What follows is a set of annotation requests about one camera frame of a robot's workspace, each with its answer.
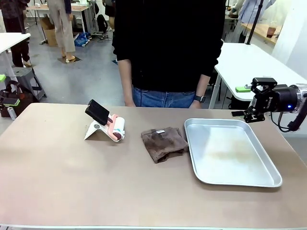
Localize person's left forearm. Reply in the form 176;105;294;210
195;72;211;97

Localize brown microfiber cloth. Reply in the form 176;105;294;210
141;126;190;164

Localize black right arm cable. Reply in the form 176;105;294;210
270;110;306;133

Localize grey metal stool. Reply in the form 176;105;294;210
11;67;48;99

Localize black tripod pole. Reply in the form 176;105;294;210
246;0;265;45

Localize person's right forearm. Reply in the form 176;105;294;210
117;58;133;102

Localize bystander in beige trousers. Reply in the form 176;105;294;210
46;0;76;62

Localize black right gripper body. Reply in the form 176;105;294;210
248;77;298;121

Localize wooden top desk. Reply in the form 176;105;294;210
25;4;93;36

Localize silver metal tray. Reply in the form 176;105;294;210
184;118;283;188

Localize black backpack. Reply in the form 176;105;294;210
96;14;109;34

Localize wooden workbench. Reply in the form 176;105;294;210
240;23;283;46

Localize blue plastic bag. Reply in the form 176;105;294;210
73;32;91;47

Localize person's blue jeans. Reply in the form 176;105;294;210
131;86;196;108

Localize metal floor plate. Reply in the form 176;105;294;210
57;56;83;64

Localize bystander in dark clothes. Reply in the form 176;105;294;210
0;0;32;68

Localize person's black sweater torso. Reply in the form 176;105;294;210
111;0;225;93

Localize brown bag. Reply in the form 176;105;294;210
0;80;35;118

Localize cardboard box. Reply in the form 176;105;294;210
39;16;59;47

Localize white folded metal stand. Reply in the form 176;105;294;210
83;121;120;143

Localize large white side table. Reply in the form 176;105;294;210
208;42;307;111

